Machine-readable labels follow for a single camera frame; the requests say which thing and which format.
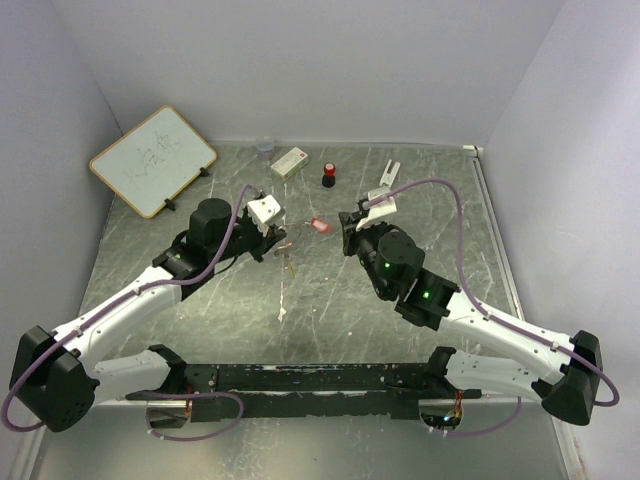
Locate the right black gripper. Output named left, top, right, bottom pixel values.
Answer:
left=339, top=210, right=392, bottom=298

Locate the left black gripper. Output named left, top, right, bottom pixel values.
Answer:
left=210, top=204, right=287, bottom=263

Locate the large metal keyring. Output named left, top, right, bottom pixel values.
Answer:
left=274, top=221, right=311, bottom=259

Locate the red key tag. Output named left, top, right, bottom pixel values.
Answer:
left=310, top=217, right=331, bottom=234

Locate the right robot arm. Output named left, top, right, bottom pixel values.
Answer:
left=338, top=210, right=602, bottom=426

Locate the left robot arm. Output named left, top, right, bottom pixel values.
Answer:
left=8, top=193, right=286, bottom=432

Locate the white usb adapter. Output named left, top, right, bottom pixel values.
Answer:
left=379, top=159, right=401, bottom=188

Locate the red black stamp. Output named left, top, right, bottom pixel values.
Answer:
left=321, top=162, right=336, bottom=188

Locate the small white green box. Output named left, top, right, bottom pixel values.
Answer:
left=270, top=147, right=309, bottom=182

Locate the clear plastic cup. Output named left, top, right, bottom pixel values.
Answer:
left=254, top=136, right=275, bottom=161

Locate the left whiteboard stand foot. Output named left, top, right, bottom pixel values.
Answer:
left=164, top=198, right=177, bottom=212

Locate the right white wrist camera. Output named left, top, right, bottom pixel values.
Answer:
left=364, top=187, right=397, bottom=223

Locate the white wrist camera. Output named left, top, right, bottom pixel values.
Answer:
left=246, top=195, right=285, bottom=237
left=364, top=187, right=397, bottom=223

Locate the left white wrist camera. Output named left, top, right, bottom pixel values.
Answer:
left=246, top=195, right=285, bottom=237

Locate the small whiteboard yellow frame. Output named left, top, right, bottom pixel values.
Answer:
left=89, top=106, right=217, bottom=219

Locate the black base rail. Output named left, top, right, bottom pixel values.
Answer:
left=124, top=362, right=484, bottom=424

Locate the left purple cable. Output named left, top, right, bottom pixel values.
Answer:
left=0, top=184, right=246, bottom=442

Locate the purple cable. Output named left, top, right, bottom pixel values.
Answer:
left=0, top=184, right=246, bottom=442
left=367, top=178, right=621, bottom=438

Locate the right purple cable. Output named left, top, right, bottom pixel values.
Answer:
left=367, top=178, right=621, bottom=438

